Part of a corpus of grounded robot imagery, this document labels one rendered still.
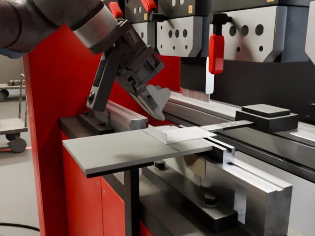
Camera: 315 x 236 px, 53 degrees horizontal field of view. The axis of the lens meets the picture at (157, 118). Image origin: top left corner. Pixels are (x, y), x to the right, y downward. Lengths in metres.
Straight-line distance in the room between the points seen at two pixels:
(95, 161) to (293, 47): 0.37
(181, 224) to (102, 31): 0.38
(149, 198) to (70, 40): 0.93
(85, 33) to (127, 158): 0.23
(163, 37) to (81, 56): 0.79
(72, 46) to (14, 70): 6.77
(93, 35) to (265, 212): 0.41
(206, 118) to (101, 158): 0.57
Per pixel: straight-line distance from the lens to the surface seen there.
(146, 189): 0.74
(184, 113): 1.19
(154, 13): 0.70
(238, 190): 0.61
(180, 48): 0.67
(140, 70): 0.61
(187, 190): 0.67
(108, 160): 0.57
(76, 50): 1.47
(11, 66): 8.20
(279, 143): 0.86
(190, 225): 0.61
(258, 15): 0.50
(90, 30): 0.56
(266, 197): 0.55
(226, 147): 0.65
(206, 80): 0.66
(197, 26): 0.64
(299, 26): 0.53
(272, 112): 0.83
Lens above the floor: 1.20
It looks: 14 degrees down
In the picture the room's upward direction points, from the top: straight up
